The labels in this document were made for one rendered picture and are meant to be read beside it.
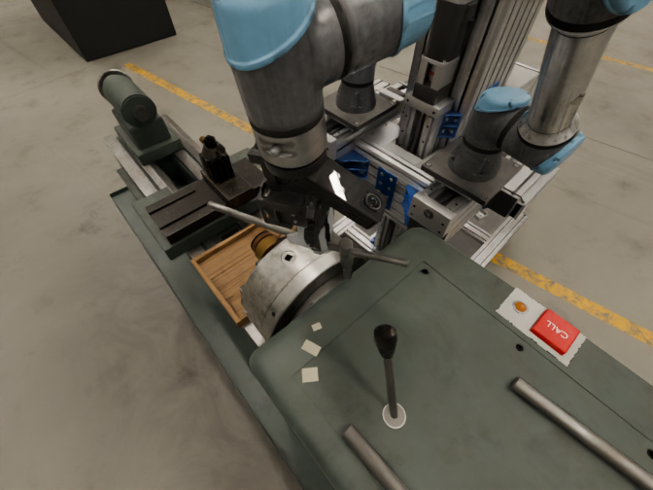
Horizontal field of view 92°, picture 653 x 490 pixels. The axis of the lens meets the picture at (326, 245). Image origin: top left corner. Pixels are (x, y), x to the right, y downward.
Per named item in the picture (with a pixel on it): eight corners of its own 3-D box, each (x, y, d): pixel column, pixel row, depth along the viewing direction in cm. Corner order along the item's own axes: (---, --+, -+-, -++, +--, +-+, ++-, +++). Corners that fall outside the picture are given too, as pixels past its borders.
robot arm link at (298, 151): (333, 93, 32) (307, 149, 28) (335, 131, 36) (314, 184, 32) (266, 87, 34) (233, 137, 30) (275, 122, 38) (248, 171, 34)
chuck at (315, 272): (368, 287, 96) (365, 233, 68) (290, 361, 88) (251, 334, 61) (360, 279, 97) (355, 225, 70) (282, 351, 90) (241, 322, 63)
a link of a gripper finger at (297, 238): (295, 245, 53) (286, 209, 46) (328, 252, 52) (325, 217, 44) (289, 260, 52) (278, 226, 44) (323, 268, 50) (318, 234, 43)
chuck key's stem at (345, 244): (355, 271, 59) (354, 238, 49) (352, 282, 58) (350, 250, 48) (344, 268, 59) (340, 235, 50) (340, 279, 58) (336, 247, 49)
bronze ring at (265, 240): (292, 241, 84) (272, 222, 88) (263, 261, 81) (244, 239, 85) (295, 261, 92) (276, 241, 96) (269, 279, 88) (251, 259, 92)
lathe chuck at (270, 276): (360, 279, 97) (354, 225, 70) (282, 351, 90) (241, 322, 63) (340, 261, 101) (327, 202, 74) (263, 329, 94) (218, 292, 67)
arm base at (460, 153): (463, 143, 104) (475, 116, 96) (506, 165, 97) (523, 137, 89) (437, 164, 97) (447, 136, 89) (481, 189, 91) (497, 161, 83)
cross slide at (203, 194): (272, 188, 125) (271, 179, 122) (171, 245, 109) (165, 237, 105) (248, 164, 133) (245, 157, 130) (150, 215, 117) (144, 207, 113)
